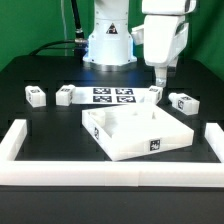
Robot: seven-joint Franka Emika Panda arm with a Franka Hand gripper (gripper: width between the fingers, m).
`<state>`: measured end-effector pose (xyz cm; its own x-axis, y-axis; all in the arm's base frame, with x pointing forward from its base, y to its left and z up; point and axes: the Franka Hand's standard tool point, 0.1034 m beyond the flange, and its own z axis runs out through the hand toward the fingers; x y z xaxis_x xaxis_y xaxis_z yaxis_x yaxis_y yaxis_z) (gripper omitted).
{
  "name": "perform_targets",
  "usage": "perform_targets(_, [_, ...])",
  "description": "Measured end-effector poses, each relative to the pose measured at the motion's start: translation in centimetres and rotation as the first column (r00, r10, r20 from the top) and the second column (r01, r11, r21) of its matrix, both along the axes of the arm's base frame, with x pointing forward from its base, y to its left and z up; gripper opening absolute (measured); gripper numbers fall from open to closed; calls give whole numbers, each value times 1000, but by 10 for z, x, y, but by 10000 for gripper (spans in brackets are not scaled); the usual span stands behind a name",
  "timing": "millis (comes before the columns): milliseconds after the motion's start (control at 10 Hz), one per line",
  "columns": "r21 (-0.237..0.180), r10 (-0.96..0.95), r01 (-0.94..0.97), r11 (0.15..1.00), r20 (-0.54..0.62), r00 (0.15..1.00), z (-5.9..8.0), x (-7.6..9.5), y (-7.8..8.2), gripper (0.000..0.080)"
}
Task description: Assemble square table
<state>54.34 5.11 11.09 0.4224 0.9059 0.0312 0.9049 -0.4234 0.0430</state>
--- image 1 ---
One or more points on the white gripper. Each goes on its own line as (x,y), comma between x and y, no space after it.
(163,38)

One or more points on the white square table top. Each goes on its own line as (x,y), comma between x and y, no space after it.
(135,130)

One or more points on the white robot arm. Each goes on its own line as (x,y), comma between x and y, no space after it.
(110,45)

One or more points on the white U-shaped fence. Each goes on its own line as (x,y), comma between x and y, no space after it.
(96,173)

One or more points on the white marker base plate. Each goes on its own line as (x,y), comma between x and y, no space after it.
(108,95)

